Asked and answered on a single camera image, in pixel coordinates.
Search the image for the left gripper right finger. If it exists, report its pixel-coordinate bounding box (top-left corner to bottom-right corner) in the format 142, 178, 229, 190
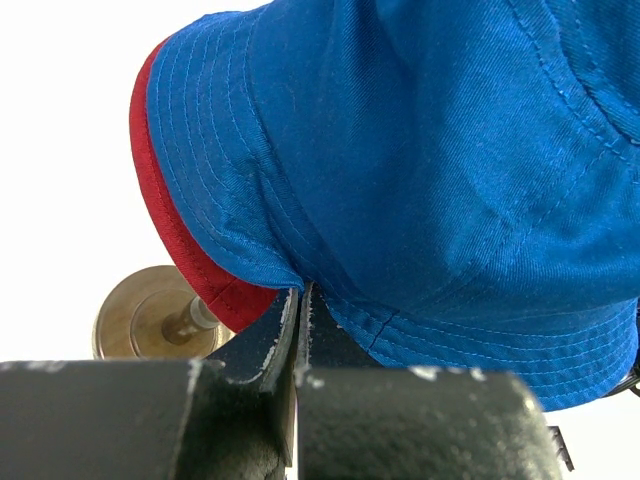
295, 285, 561, 479

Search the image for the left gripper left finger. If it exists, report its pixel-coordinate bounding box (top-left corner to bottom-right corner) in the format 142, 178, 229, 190
1, 290, 299, 479

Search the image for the dark red bucket hat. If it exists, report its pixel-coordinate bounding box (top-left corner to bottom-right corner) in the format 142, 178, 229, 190
129, 46, 277, 333

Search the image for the blue bucket hat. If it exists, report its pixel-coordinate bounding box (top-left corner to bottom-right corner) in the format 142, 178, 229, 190
147, 1, 639, 411

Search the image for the dark round mannequin stand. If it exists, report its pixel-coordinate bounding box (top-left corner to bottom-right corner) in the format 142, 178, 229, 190
92, 265, 235, 360

